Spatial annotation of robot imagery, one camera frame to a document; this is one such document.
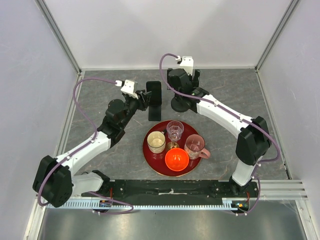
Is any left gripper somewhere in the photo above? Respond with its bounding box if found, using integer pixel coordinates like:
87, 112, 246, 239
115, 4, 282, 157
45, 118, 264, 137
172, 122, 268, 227
119, 89, 152, 129

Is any black cased phone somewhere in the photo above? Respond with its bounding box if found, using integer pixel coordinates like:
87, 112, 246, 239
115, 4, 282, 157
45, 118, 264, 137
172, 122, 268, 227
146, 81, 162, 106

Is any black round-base clamp stand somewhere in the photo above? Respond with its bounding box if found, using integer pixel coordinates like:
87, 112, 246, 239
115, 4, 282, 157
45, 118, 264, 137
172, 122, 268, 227
170, 95, 191, 113

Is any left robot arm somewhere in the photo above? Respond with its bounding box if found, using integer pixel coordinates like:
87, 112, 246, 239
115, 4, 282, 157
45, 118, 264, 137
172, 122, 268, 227
32, 90, 152, 208

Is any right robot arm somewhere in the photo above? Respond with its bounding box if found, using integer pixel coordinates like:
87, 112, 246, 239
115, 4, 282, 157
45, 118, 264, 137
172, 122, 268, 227
166, 68, 272, 197

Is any black folding phone stand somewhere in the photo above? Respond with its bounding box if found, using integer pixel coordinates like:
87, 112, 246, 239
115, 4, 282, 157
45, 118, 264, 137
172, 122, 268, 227
148, 105, 162, 122

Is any clear faceted glass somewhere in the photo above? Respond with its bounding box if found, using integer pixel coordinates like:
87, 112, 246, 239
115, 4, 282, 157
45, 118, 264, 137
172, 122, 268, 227
166, 120, 184, 142

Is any cream ceramic cup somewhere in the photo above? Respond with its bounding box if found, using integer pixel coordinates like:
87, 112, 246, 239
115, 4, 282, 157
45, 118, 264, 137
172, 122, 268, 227
147, 131, 166, 154

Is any red round tray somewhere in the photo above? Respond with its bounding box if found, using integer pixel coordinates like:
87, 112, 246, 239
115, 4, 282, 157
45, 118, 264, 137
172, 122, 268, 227
142, 120, 202, 177

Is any pink ghost mug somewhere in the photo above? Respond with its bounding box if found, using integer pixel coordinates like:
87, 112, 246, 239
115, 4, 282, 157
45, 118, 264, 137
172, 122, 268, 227
184, 134, 211, 160

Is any orange bowl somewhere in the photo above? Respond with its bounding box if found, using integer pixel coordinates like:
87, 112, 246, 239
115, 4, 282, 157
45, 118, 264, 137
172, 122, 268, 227
164, 148, 190, 172

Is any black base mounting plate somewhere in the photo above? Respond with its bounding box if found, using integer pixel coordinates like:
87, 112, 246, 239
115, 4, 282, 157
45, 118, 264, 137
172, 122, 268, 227
97, 179, 259, 202

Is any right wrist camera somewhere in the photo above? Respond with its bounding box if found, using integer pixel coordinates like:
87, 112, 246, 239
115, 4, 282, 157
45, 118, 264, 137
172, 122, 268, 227
175, 55, 194, 76

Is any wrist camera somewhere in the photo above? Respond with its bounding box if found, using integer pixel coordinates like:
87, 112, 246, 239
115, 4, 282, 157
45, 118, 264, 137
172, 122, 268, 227
115, 79, 139, 99
175, 55, 194, 76

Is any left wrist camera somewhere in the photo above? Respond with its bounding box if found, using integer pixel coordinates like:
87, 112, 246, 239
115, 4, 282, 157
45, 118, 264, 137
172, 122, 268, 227
115, 79, 139, 99

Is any grey slotted cable duct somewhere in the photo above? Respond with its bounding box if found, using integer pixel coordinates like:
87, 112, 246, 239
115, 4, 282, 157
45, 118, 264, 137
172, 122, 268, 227
59, 197, 239, 211

